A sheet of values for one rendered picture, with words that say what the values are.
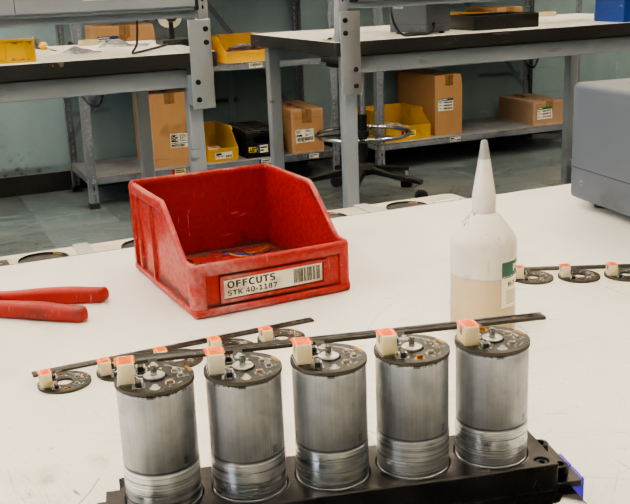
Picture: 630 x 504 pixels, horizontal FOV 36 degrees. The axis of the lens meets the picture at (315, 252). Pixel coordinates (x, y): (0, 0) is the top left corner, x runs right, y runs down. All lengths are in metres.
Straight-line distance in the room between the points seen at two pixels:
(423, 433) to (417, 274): 0.29
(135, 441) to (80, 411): 0.14
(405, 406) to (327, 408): 0.03
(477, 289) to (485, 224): 0.03
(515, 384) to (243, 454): 0.09
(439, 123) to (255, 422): 4.65
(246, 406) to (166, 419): 0.02
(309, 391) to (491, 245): 0.20
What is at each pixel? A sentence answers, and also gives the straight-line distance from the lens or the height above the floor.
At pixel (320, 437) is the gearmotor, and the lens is 0.31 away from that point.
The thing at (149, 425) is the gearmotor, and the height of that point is 0.80.
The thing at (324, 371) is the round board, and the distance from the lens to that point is 0.30.
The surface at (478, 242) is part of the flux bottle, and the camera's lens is 0.48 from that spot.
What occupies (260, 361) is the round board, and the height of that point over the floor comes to 0.81.
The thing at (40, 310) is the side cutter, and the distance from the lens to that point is 0.56.
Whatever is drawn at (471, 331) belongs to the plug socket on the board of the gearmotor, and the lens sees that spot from 0.32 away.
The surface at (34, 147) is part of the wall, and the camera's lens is 4.69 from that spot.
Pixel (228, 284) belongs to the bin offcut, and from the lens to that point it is 0.54.
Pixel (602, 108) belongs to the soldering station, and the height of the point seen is 0.83.
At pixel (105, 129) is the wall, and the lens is 4.74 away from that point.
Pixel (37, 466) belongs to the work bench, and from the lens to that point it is 0.40.
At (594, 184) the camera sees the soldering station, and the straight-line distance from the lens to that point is 0.76.
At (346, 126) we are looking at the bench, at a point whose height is 0.51.
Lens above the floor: 0.93
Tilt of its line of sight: 16 degrees down
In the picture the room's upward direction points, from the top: 2 degrees counter-clockwise
